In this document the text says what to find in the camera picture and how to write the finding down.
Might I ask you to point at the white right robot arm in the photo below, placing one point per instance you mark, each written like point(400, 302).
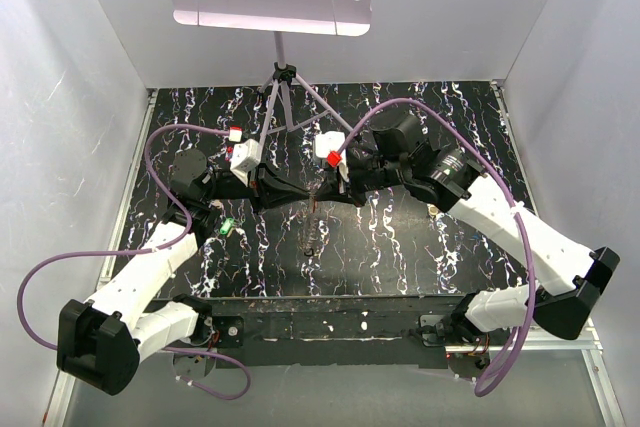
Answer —
point(570, 278)

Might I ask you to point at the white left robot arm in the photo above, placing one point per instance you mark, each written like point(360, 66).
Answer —
point(103, 340)

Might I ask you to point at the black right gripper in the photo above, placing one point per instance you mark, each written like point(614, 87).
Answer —
point(329, 191)

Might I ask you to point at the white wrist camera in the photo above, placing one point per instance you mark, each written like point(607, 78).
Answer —
point(246, 155)
point(326, 155)

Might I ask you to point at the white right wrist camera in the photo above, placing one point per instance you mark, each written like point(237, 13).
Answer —
point(326, 155)

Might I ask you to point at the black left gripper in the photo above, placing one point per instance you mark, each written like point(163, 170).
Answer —
point(265, 189)

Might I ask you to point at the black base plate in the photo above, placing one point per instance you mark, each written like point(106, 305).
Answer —
point(346, 331)

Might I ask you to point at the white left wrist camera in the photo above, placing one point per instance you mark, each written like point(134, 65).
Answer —
point(246, 155)

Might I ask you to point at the green key tag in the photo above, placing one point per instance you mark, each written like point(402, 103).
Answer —
point(226, 226)

